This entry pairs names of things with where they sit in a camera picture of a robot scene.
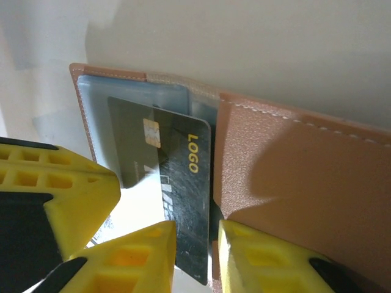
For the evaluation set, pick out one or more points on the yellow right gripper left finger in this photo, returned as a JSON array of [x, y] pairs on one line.
[[131, 262]]

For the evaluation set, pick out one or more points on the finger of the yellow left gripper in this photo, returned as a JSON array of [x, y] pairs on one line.
[[61, 157], [82, 201]]

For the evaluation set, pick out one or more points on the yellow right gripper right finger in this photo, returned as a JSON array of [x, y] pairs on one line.
[[262, 268]]

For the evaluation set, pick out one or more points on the black credit card gold logo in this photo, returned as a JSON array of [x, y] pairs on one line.
[[186, 189]]

